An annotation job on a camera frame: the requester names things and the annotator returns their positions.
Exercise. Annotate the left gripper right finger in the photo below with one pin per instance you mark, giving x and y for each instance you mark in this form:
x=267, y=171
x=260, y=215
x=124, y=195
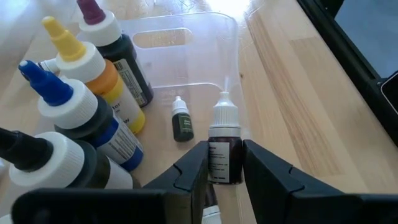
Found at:
x=280, y=193

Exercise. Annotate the small dark green dropper bottle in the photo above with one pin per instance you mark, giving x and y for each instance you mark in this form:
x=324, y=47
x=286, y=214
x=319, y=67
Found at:
x=182, y=127

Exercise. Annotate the violet food coloring bottle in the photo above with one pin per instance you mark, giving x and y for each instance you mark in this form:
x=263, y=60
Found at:
x=124, y=56

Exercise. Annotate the small maroon dropper bottle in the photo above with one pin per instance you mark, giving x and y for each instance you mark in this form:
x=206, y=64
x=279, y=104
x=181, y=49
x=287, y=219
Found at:
x=224, y=124

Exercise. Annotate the small dropper bottle white cap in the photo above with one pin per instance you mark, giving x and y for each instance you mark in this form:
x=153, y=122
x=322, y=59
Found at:
x=49, y=66

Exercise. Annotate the black table edge rail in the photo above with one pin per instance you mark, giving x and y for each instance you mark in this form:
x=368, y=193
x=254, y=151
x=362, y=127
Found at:
x=342, y=46

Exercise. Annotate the clear plastic bin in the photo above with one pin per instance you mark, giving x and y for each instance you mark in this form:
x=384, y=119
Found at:
x=202, y=62

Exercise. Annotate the blue food coloring bottle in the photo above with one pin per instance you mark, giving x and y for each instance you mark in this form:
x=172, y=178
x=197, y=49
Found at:
x=68, y=109

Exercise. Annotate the black food coloring bottle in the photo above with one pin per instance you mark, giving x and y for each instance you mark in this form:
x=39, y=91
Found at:
x=46, y=161

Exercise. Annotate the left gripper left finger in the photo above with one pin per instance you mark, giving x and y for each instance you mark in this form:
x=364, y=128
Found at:
x=174, y=193

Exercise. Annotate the yellow food coloring bottle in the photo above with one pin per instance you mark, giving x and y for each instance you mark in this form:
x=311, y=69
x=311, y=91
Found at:
x=102, y=81

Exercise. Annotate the dark device white edge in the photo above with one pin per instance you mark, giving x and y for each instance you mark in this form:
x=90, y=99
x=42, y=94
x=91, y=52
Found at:
x=392, y=93

